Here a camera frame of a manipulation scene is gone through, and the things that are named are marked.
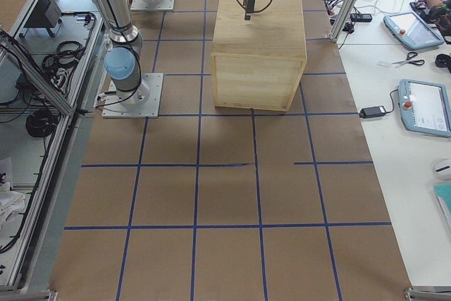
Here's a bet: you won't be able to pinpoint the far blue teach pendant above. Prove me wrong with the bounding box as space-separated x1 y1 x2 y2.
383 12 445 50

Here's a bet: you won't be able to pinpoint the wooden drawer cabinet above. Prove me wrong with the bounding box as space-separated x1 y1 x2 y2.
211 0 307 111

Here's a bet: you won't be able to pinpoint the black power adapter brick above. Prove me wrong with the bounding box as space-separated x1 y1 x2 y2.
359 105 388 119

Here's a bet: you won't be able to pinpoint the black handled scissors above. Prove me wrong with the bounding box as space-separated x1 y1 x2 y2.
393 51 425 68

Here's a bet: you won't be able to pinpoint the near blue teach pendant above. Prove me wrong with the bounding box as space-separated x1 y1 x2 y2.
398 79 450 138

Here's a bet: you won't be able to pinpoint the blue teach pendant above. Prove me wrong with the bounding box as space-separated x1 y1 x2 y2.
383 12 445 50
398 79 450 138

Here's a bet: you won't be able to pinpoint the coiled black cables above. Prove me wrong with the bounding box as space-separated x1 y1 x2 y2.
42 40 87 87

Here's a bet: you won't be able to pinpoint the crumpled white cloth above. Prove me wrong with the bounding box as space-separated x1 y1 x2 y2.
0 158 27 235

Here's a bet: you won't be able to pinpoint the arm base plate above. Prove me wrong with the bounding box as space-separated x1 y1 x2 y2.
131 0 175 12
101 73 163 118

